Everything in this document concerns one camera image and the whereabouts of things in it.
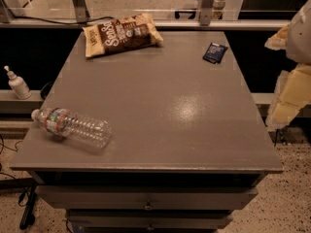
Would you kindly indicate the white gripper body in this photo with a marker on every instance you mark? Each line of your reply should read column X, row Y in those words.
column 299, row 38

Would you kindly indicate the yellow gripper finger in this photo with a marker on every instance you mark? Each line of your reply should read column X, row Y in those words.
column 279, row 40
column 292, row 93

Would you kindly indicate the clear plastic water bottle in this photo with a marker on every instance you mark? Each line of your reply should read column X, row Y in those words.
column 70, row 125

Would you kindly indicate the brown chip bag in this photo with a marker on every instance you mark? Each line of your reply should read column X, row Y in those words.
column 119, row 35

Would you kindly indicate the white pump dispenser bottle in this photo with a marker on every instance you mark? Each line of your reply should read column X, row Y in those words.
column 18, row 85

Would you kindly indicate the small dark blue packet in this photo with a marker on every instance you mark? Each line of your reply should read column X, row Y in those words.
column 215, row 53

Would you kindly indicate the grey drawer cabinet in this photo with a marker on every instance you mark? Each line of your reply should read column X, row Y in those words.
column 177, row 121

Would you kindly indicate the upper cabinet drawer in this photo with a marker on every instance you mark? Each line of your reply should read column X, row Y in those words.
column 146, row 198

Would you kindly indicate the cabinet drawer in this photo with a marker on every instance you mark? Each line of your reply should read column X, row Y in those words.
column 146, row 198
column 150, row 220

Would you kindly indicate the lower cabinet drawer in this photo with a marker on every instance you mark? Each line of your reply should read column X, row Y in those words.
column 150, row 220

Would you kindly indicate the metal frame post right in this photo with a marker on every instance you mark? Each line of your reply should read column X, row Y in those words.
column 205, row 7

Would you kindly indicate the metal frame post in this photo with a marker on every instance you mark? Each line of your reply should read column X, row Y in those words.
column 205, row 7
column 81, row 11

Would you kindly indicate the metal frame post left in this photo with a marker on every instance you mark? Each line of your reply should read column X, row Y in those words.
column 81, row 11

